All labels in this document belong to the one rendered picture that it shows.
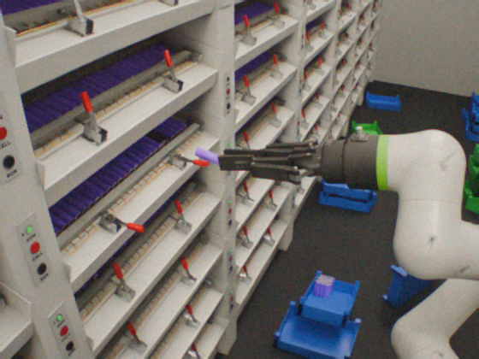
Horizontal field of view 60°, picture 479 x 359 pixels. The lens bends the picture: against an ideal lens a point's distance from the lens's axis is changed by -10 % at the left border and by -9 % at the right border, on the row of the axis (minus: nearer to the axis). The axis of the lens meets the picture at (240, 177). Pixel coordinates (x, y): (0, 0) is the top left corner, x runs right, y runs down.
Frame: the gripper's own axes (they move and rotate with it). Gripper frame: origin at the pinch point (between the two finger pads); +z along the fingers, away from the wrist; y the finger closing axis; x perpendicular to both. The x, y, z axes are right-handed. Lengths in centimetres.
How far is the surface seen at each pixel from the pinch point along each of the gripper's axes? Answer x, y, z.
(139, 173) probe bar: 3.9, -0.4, 25.0
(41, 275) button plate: 2.8, 35.6, 19.4
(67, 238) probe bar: 4.0, 24.2, 24.8
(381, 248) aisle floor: 109, -120, -5
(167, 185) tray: 8.7, -4.0, 21.3
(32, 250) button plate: -2.5, 35.8, 17.9
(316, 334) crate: 106, -54, 10
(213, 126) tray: 5.2, -29.9, 22.0
